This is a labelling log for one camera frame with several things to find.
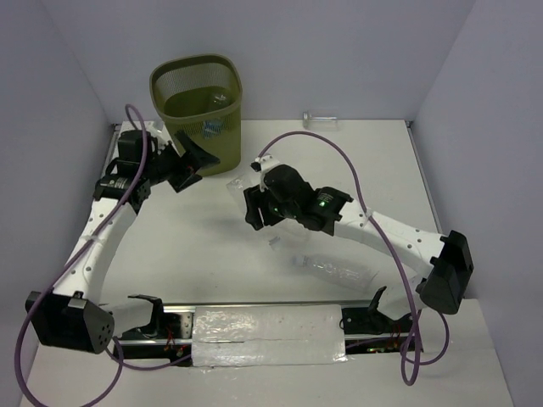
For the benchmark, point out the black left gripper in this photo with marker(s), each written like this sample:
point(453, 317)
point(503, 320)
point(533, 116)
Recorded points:
point(187, 175)

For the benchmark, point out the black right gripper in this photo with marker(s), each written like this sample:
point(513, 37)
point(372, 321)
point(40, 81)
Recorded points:
point(255, 197)

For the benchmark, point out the blue label water bottle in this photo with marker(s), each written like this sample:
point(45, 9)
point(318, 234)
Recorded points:
point(212, 128)

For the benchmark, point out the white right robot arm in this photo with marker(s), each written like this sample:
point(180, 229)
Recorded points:
point(443, 264)

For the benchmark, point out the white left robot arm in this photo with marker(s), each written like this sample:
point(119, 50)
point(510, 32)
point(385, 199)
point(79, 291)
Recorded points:
point(69, 314)

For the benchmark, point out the olive green mesh bin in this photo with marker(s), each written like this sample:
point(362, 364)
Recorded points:
point(180, 89)

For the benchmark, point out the silver foil covered block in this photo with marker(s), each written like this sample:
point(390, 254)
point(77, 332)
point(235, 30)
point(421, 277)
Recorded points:
point(268, 335)

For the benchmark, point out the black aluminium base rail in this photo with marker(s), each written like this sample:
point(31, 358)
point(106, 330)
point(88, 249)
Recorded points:
point(364, 333)

